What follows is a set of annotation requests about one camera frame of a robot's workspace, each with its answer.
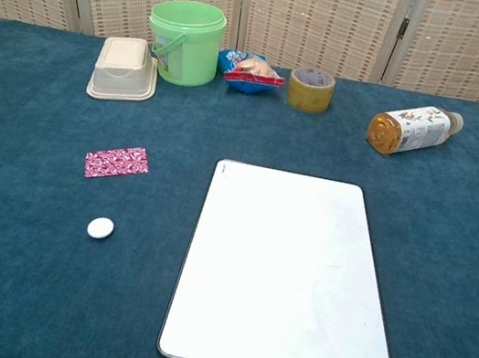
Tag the small white round object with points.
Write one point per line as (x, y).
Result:
(100, 228)

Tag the blue red snack bag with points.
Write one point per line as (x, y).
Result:
(248, 77)

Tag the beige lidded container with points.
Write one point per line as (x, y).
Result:
(119, 70)

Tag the yellow tape roll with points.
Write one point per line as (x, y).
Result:
(304, 100)

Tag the white magnetic whiteboard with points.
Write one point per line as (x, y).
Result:
(291, 281)

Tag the green plastic bucket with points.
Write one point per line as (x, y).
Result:
(187, 54)

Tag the amber tea bottle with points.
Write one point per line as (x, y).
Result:
(410, 130)

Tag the dark metal screen hinge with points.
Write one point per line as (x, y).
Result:
(403, 27)

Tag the blue table cloth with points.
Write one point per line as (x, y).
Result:
(16, 288)

